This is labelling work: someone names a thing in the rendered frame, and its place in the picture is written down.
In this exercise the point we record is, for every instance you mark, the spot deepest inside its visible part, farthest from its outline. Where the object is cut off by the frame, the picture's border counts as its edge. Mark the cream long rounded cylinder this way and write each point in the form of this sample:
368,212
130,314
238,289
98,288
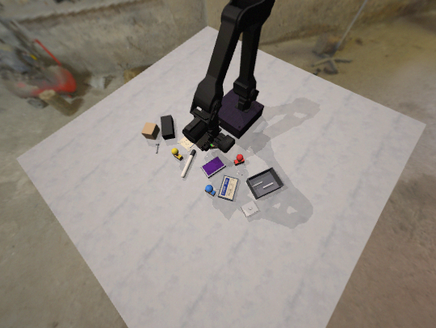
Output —
188,163

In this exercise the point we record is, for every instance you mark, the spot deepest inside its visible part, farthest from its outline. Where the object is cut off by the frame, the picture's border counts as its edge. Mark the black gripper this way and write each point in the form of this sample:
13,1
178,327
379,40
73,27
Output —
224,143

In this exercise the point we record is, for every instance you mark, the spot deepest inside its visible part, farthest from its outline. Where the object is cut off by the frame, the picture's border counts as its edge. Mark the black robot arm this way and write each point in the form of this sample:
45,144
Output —
239,16

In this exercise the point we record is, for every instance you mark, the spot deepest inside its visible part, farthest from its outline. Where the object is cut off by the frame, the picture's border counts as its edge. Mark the cream paper card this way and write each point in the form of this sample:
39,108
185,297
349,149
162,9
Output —
186,144

